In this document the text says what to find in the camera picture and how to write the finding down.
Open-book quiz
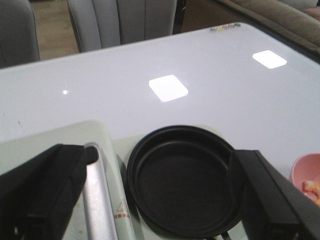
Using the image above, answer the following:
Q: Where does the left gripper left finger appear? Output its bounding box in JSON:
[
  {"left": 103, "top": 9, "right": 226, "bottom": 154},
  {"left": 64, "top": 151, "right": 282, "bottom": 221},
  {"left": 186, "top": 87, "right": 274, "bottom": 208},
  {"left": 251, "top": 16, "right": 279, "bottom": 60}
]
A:
[{"left": 0, "top": 144, "right": 98, "bottom": 240}]

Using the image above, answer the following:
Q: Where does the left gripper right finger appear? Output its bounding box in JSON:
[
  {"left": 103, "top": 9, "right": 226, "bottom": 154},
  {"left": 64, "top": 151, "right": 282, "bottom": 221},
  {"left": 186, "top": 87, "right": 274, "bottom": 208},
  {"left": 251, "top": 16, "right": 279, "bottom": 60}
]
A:
[{"left": 229, "top": 150, "right": 320, "bottom": 240}]

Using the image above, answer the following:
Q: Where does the orange cooked shrimp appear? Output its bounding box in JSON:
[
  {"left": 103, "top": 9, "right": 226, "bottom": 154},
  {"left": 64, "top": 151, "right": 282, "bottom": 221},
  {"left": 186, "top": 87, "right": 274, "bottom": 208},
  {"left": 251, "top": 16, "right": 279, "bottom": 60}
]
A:
[{"left": 302, "top": 180, "right": 320, "bottom": 198}]

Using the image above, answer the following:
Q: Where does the pink bowl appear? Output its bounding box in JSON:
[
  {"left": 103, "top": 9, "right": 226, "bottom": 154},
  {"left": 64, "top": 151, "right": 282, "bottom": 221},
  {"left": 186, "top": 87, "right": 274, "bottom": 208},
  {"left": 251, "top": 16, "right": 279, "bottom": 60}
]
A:
[{"left": 289, "top": 153, "right": 320, "bottom": 206}]

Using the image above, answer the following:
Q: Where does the breakfast maker hinged lid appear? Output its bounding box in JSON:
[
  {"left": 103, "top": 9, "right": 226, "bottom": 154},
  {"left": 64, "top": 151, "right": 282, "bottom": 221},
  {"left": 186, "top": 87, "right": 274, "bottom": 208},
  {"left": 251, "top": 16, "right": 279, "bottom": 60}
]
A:
[{"left": 0, "top": 121, "right": 135, "bottom": 240}]

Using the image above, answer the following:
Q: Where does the mint green breakfast maker base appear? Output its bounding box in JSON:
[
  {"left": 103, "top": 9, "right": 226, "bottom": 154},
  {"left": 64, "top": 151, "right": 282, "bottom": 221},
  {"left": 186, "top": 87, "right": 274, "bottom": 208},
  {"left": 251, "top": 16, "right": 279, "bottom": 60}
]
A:
[{"left": 109, "top": 136, "right": 251, "bottom": 240}]

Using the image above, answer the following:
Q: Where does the black round frying pan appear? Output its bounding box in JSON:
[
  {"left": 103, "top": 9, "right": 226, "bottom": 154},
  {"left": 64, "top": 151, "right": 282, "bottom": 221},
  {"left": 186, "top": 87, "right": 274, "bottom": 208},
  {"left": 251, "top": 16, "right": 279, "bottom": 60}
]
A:
[{"left": 127, "top": 125, "right": 240, "bottom": 240}]

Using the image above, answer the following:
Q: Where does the left grey upholstered chair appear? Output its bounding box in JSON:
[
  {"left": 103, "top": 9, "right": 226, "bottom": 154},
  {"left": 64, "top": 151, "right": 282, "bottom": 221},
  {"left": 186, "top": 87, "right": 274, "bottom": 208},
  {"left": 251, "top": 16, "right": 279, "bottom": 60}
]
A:
[{"left": 0, "top": 0, "right": 40, "bottom": 69}]

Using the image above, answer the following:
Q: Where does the grey upholstered chair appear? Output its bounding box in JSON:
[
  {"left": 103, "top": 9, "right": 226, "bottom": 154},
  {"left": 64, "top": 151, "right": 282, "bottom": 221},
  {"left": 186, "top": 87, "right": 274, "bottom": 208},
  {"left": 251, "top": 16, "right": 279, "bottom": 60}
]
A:
[
  {"left": 0, "top": 0, "right": 40, "bottom": 69},
  {"left": 67, "top": 0, "right": 177, "bottom": 53}
]

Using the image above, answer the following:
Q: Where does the right grey upholstered chair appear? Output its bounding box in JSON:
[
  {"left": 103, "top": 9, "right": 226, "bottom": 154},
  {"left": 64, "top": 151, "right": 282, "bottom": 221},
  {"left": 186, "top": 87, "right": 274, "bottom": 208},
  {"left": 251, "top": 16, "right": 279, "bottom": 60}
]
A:
[{"left": 67, "top": 0, "right": 177, "bottom": 53}]

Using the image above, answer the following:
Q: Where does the colourful table edge sticker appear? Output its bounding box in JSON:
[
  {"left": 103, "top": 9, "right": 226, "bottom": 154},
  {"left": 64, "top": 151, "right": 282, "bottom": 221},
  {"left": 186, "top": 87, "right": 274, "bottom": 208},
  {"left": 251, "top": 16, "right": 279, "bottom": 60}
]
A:
[{"left": 209, "top": 22, "right": 242, "bottom": 32}]

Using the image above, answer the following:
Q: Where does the beige cushioned seat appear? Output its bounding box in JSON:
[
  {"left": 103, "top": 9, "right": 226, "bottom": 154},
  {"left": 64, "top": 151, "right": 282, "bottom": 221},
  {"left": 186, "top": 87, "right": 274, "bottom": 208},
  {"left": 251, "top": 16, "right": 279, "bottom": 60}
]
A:
[{"left": 218, "top": 0, "right": 320, "bottom": 55}]

